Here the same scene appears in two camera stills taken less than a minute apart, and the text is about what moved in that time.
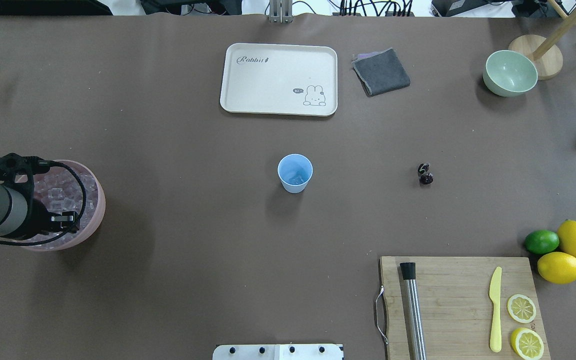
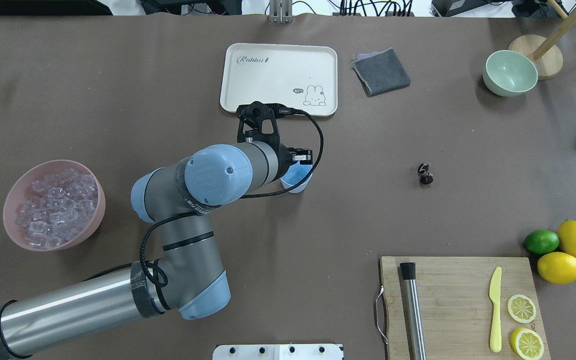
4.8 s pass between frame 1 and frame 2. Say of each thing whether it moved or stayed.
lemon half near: stayed
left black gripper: moved
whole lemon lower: stayed
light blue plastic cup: stayed
